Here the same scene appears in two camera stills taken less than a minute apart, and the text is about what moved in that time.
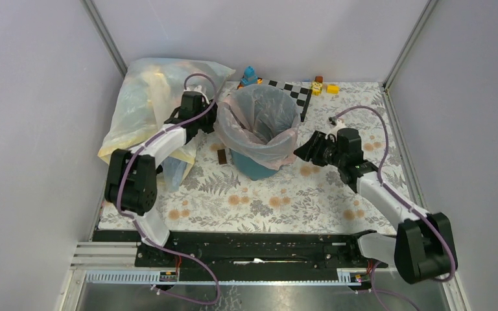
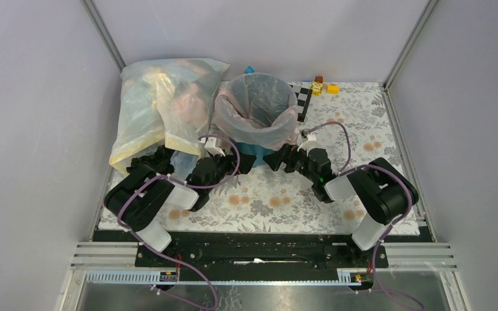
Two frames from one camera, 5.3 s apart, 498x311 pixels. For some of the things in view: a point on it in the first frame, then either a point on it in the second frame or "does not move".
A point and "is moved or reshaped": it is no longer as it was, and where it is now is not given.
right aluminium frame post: (410, 43) does not move
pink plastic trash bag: (260, 122) is moved or reshaped
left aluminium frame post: (102, 30) does not move
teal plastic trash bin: (256, 172) -> (257, 151)
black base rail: (246, 250) does not move
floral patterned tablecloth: (306, 197) does not move
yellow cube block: (332, 89) does not move
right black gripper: (308, 152) -> (275, 159)
